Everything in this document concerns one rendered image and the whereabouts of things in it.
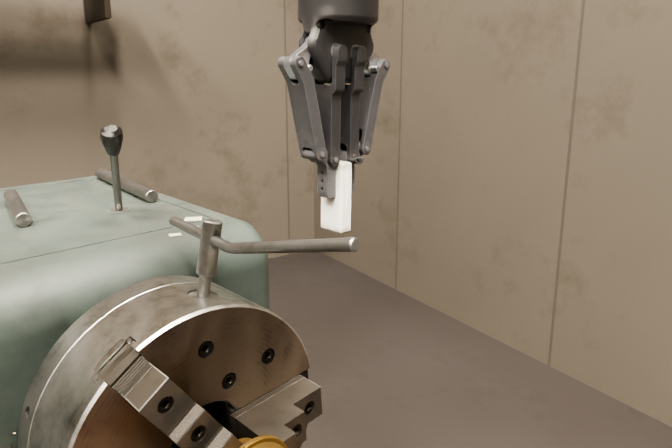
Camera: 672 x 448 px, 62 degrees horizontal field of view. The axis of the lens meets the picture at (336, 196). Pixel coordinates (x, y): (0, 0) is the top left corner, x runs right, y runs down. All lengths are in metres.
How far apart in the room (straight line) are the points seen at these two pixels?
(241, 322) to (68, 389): 0.18
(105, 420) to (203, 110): 3.53
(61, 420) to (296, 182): 3.91
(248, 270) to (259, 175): 3.45
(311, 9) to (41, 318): 0.45
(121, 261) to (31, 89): 3.07
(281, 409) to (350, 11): 0.44
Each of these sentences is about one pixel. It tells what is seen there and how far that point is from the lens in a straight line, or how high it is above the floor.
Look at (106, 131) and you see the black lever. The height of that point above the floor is 1.40.
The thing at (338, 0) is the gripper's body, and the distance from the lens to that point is 0.51.
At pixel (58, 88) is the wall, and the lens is 3.80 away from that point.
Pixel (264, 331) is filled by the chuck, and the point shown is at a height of 1.19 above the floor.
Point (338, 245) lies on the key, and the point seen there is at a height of 1.34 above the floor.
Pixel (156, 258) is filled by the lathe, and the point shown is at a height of 1.24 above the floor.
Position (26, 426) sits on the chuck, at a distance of 0.70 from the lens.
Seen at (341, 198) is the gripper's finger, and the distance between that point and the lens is 0.55.
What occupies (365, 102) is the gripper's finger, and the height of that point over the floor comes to 1.45.
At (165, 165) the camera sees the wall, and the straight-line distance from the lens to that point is 3.99.
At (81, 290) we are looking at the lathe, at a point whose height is 1.23.
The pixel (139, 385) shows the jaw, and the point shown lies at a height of 1.19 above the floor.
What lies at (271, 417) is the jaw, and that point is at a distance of 0.68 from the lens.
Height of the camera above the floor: 1.49
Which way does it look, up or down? 13 degrees down
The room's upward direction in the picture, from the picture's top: straight up
